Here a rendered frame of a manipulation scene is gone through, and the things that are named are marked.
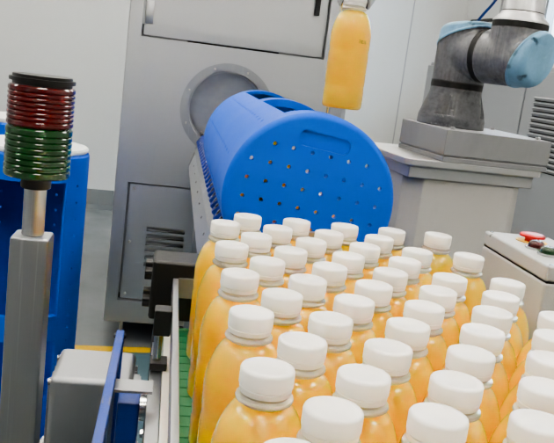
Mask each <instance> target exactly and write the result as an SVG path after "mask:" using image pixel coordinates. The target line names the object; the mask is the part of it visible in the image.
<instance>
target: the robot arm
mask: <svg viewBox="0 0 554 443"><path fill-rule="evenodd" d="M546 3H547V0H504V3H503V7H502V11H501V13H499V14H498V15H497V16H496V17H494V18H493V19H492V24H491V23H488V22H484V21H455V22H450V23H447V24H446V25H444V26H443V27H442V28H441V31H440V35H439V39H438V40H437V49H436V55H435V60H434V69H433V74H432V81H431V85H430V90H429V92H428V93H427V95H426V98H425V100H424V102H423V104H422V106H421V107H420V109H419V112H418V117H417V122H421V123H426V124H430V125H436V126H441V127H455V128H459V129H466V130H474V131H484V125H485V117H484V110H483V103H482V91H483V87H484V84H496V85H503V86H509V87H511V88H520V87H521V88H531V87H534V86H537V85H538V84H540V83H541V82H542V81H543V80H544V79H545V78H546V77H547V75H549V74H550V71H551V69H552V67H553V65H554V36H553V35H552V34H551V33H549V29H550V24H549V22H548V21H547V20H546V18H545V17H544V13H545V8H546Z"/></svg>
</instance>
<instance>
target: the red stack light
mask: <svg viewBox="0 0 554 443"><path fill-rule="evenodd" d="M8 88H9V89H8V90H7V92H8V94H7V102H8V103H7V104H6V106H7V108H6V112H7V113H6V116H7V117H6V118H5V121H6V122H7V123H8V124H10V125H13V126H18V127H29V128H36V129H46V130H70V129H72V128H73V127H74V124H73V122H74V119H73V118H74V114H73V113H75V110H74V109H75V106H74V104H75V103H76V101H75V99H76V97H75V95H76V90H75V89H56V88H47V87H39V86H31V85H25V84H15V83H13V82H8Z"/></svg>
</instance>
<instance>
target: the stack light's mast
mask: <svg viewBox="0 0 554 443"><path fill-rule="evenodd" d="M9 79H11V81H12V82H13V83H15V84H25V85H31V86H39V87H47V88H56V89H73V86H76V84H77V83H76V82H73V78H69V77H64V76H51V75H44V74H36V73H27V72H12V75H9ZM51 184H52V181H32V180H24V179H20V186H21V187H22V188H24V201H23V215H22V229H21V234H22V235H24V236H43V235H44V228H45V215H46V203H47V190H50V189H51Z"/></svg>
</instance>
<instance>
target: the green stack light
mask: <svg viewBox="0 0 554 443"><path fill-rule="evenodd" d="M4 136H5V138H4V142H5V144H4V164H3V166H4V167H3V173H4V175H6V176H8V177H12V178H19V179H24V180H32V181H63V180H66V179H68V178H69V175H70V172H69V171H70V163H71V161H70V159H71V151H72V149H71V148H72V139H73V138H72V136H73V131H72V129H70V130H46V129H36V128H29V127H18V126H13V125H10V124H8V123H7V124H6V125H5V134H4Z"/></svg>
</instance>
